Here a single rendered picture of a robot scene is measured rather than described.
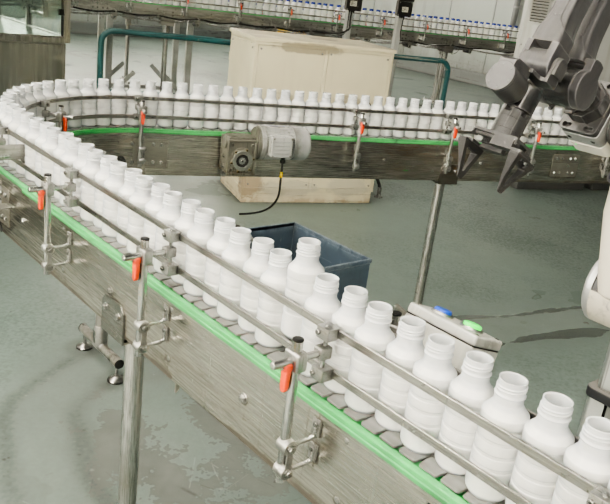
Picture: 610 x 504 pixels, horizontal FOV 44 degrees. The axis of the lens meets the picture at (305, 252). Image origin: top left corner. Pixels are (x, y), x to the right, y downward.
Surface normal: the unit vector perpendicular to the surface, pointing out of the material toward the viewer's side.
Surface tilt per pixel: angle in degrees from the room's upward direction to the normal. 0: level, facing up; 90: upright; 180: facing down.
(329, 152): 90
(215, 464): 0
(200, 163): 90
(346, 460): 90
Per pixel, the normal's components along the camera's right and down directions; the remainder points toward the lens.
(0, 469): 0.12, -0.94
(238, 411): -0.76, 0.13
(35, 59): 0.64, 0.33
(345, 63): 0.37, 0.36
